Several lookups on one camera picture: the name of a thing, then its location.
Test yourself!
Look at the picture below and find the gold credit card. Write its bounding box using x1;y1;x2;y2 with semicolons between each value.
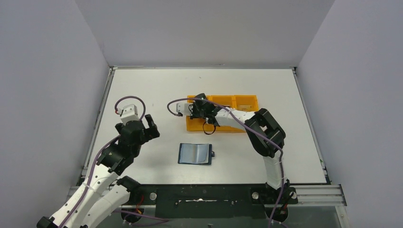
237;105;254;112

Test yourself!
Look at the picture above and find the orange three-compartment tray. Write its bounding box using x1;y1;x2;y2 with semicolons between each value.
186;95;259;133

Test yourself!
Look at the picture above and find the blue leather card holder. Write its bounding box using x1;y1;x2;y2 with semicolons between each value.
178;143;215;165

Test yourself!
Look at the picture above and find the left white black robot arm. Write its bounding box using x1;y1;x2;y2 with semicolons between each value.
36;114;160;228

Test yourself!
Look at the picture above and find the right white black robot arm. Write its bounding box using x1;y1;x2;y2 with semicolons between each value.
190;94;287;203

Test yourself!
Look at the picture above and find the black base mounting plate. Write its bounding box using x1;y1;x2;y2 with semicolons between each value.
124;184;298;219

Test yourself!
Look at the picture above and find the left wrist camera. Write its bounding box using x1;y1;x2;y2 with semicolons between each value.
120;104;139;125

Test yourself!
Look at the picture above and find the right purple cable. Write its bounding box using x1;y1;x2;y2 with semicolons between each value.
167;97;285;228

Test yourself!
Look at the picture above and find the purple cable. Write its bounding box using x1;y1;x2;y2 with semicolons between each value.
167;97;285;228
58;95;169;228

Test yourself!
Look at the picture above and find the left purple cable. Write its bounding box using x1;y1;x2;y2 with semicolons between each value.
58;95;169;228

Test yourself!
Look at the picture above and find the aluminium frame rail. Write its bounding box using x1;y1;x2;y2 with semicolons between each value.
292;185;347;207

